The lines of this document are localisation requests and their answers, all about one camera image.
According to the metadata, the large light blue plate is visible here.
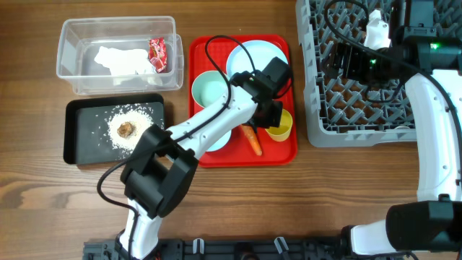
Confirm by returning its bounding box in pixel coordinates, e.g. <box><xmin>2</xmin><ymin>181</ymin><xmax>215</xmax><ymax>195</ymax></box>
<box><xmin>225</xmin><ymin>39</ymin><xmax>289</xmax><ymax>79</ymax></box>

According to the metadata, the orange carrot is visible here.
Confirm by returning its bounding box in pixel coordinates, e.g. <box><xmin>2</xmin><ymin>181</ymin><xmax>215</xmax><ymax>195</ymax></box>
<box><xmin>240</xmin><ymin>125</ymin><xmax>263</xmax><ymax>156</ymax></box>

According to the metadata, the yellow plastic cup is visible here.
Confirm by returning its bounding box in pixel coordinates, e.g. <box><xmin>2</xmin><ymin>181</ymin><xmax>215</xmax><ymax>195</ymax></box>
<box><xmin>266</xmin><ymin>109</ymin><xmax>293</xmax><ymax>142</ymax></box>

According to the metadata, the green bowl with rice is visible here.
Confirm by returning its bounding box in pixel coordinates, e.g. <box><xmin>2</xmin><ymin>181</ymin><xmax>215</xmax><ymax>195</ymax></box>
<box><xmin>191</xmin><ymin>71</ymin><xmax>227</xmax><ymax>108</ymax></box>

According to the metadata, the small light blue bowl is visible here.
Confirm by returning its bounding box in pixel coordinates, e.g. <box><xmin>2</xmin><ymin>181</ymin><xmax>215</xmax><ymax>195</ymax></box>
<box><xmin>207</xmin><ymin>131</ymin><xmax>232</xmax><ymax>152</ymax></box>

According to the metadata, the red snack wrapper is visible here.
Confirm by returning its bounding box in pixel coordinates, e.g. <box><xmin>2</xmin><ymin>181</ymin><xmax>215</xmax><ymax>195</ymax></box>
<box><xmin>148</xmin><ymin>38</ymin><xmax>167</xmax><ymax>73</ymax></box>

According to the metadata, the brown food scrap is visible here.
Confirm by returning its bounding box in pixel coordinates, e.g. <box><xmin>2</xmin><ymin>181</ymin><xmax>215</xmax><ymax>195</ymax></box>
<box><xmin>117</xmin><ymin>121</ymin><xmax>136</xmax><ymax>138</ymax></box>

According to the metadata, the white tissue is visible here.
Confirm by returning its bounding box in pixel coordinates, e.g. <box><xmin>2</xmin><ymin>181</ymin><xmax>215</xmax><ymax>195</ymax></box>
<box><xmin>94</xmin><ymin>46</ymin><xmax>155</xmax><ymax>76</ymax></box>

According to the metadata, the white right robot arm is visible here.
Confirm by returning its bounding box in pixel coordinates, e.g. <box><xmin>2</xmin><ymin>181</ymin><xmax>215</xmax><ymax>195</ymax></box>
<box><xmin>323</xmin><ymin>1</ymin><xmax>461</xmax><ymax>259</ymax></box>

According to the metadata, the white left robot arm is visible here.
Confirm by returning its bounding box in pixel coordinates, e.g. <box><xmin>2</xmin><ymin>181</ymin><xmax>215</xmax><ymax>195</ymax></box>
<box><xmin>118</xmin><ymin>57</ymin><xmax>292</xmax><ymax>259</ymax></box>

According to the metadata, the grey dishwasher rack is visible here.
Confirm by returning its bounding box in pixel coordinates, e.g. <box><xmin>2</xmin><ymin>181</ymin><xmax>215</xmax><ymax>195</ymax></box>
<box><xmin>295</xmin><ymin>0</ymin><xmax>461</xmax><ymax>147</ymax></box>

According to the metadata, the clear plastic waste bin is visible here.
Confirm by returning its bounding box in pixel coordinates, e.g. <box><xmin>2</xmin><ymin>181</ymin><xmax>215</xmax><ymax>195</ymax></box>
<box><xmin>56</xmin><ymin>16</ymin><xmax>184</xmax><ymax>95</ymax></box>

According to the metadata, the red plastic tray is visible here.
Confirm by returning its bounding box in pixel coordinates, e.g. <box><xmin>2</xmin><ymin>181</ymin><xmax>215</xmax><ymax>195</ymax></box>
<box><xmin>188</xmin><ymin>35</ymin><xmax>298</xmax><ymax>168</ymax></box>

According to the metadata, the pile of white rice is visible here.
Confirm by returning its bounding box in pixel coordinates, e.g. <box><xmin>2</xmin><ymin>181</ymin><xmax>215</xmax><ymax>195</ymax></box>
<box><xmin>90</xmin><ymin>103</ymin><xmax>154</xmax><ymax>156</ymax></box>

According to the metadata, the black rectangular tray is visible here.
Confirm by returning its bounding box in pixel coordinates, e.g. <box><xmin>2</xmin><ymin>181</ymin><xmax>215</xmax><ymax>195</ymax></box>
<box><xmin>63</xmin><ymin>93</ymin><xmax>165</xmax><ymax>165</ymax></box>

